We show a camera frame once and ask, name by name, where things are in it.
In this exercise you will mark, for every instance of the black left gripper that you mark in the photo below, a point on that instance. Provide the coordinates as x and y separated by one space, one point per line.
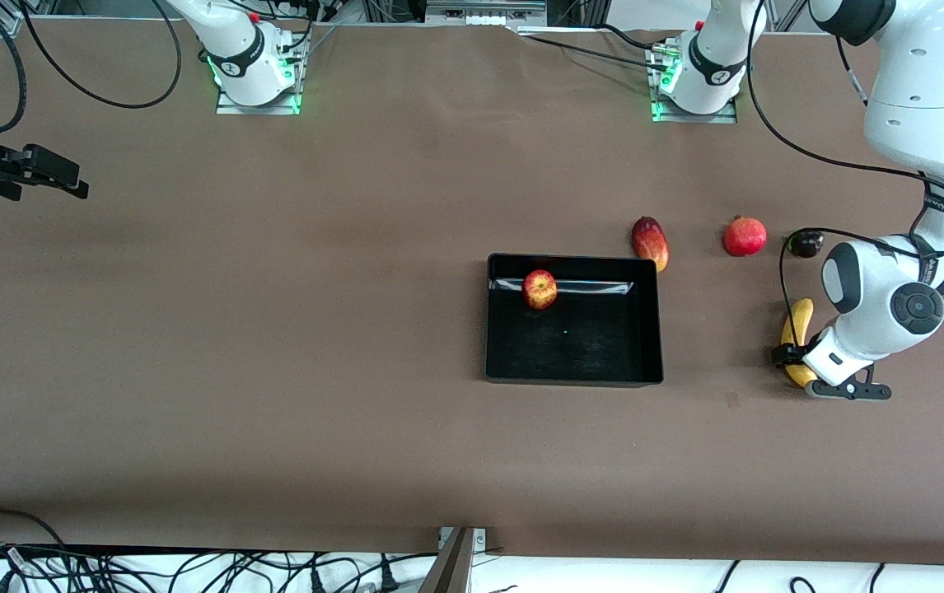
786 355

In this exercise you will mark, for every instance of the yellow banana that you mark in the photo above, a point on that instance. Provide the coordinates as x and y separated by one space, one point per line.
797 321

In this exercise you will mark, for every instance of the black plastic box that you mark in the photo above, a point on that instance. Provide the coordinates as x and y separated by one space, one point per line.
587 354

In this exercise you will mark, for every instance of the red yellow apple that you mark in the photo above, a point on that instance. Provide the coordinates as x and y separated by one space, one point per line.
539 290

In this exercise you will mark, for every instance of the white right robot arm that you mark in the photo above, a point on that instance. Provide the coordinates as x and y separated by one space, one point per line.
245 66

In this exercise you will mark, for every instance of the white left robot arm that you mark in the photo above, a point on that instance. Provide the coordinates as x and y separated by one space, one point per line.
925 91

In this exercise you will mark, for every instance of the small dark purple eggplant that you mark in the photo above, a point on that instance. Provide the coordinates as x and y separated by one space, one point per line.
808 245

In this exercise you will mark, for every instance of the red pomegranate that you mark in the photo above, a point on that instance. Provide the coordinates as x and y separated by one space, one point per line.
745 237

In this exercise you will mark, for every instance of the red yellow mango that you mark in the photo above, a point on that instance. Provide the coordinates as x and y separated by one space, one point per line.
651 245

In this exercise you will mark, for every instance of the aluminium frame profile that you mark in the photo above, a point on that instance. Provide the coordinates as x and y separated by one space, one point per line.
7 25

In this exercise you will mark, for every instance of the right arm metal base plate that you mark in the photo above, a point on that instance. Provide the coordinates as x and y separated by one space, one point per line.
229 107

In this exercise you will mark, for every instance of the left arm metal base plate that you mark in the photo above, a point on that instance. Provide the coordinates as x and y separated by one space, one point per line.
727 115

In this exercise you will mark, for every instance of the small metal corner bracket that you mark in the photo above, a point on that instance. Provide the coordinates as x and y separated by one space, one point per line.
480 539

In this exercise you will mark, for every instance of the aluminium post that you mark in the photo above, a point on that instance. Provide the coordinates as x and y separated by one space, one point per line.
451 568

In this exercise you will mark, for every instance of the grey metal connector bracket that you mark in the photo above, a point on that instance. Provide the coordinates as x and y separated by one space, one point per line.
484 10

